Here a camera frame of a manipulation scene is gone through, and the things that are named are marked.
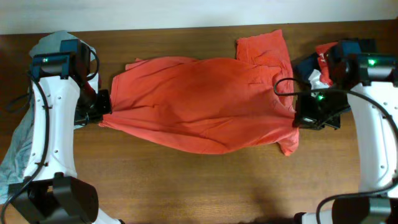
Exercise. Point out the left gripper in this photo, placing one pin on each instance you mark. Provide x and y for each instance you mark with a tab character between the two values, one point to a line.
105	95

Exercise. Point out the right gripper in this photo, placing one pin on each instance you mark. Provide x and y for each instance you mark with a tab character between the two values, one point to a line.
304	118

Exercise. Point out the orange printed t-shirt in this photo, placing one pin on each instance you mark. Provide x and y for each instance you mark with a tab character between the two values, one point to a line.
211	106

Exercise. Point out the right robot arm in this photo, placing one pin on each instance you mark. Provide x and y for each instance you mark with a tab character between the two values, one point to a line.
350	75

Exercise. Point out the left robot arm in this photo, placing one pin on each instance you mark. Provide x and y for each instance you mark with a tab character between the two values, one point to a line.
66	94

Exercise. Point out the navy folded garment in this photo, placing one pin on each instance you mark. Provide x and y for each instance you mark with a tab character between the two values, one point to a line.
344	47

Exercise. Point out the red folded garment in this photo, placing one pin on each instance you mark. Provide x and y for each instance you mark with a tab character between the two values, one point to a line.
321	50

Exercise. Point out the grey t-shirt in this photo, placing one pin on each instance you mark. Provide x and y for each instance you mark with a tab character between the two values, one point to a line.
17	157

